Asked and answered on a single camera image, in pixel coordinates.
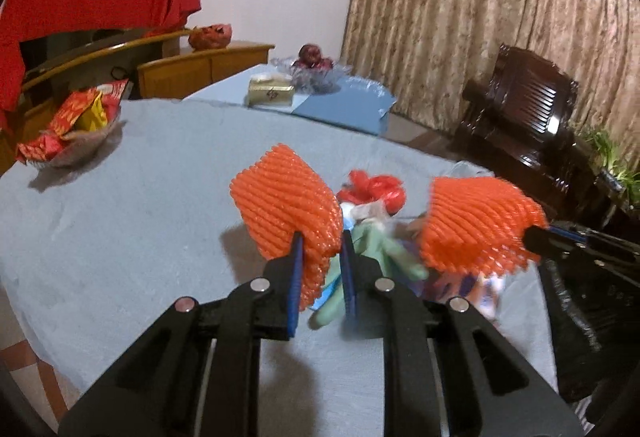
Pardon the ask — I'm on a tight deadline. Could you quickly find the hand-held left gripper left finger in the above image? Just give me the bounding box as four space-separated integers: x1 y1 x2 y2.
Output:
57 233 307 437

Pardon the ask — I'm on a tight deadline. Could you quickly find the red pumpkin lantern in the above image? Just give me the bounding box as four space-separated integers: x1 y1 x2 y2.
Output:
188 22 234 50

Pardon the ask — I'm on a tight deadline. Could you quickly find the small red snack packet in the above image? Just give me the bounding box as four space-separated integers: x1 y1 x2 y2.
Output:
15 133 71 164

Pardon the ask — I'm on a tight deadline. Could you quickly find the beige tissue box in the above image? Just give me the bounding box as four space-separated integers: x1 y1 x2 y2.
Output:
245 72 296 108

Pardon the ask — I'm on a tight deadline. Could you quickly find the dark wooden chair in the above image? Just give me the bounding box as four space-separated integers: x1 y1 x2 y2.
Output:
452 44 640 238

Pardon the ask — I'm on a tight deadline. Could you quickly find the yellow snack packet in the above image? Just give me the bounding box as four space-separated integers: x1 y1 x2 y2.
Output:
75 94 110 133

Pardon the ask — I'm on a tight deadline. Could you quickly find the red-haired doll in green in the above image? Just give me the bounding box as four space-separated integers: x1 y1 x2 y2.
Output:
307 204 431 330

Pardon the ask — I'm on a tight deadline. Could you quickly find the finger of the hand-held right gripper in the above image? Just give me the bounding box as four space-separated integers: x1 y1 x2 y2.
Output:
522 226 640 268
547 223 640 250

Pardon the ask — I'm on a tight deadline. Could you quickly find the large red snack packet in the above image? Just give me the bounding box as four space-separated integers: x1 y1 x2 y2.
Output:
47 80 131 138

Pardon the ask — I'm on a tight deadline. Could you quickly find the beige patterned curtain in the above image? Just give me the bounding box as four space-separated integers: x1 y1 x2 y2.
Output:
340 0 640 168

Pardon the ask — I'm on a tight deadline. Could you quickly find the orange foam fruit net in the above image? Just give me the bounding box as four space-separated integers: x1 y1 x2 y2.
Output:
419 176 548 278
229 143 345 310

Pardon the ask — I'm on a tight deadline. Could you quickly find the red knotted plastic bag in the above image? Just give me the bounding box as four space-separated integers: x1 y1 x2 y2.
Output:
336 170 407 218

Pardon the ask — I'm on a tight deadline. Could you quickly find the wooden cabinet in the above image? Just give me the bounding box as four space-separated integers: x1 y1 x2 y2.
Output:
0 30 276 174

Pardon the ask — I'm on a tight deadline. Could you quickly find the green potted plant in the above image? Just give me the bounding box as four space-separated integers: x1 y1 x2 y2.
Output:
575 124 640 208

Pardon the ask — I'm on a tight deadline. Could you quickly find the blue tablecloth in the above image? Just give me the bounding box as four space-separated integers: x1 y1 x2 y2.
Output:
182 64 398 136

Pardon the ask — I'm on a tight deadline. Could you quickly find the woven snack basket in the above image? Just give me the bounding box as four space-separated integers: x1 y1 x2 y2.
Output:
17 117 127 169

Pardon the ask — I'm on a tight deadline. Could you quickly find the colourful snack wrapper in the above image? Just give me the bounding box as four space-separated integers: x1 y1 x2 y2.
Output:
425 262 506 320

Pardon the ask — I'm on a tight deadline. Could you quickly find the light blue table blanket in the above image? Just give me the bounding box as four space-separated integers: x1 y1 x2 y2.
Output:
0 98 558 437

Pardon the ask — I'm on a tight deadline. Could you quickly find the black television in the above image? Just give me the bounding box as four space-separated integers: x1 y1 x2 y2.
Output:
20 28 161 79

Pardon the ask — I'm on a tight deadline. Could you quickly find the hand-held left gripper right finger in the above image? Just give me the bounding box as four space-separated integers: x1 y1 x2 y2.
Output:
340 232 586 437

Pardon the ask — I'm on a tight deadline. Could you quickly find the dark red pomegranate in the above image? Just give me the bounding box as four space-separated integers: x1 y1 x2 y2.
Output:
292 44 325 68

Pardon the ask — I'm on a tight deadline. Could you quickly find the glass fruit bowl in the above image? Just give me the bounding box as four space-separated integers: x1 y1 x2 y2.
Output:
270 54 356 94

